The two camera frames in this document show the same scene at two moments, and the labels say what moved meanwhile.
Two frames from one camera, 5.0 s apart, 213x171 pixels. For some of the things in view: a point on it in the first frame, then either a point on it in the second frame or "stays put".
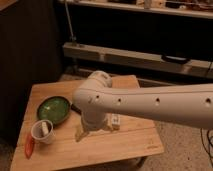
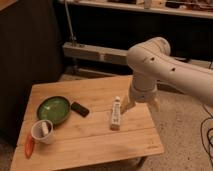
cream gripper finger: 81,134 -> 128,103
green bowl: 54,108 stays put
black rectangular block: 73,107 stays put
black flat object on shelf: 175,59 stays put
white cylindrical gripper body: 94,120 -> 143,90
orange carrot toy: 29,145 stays put
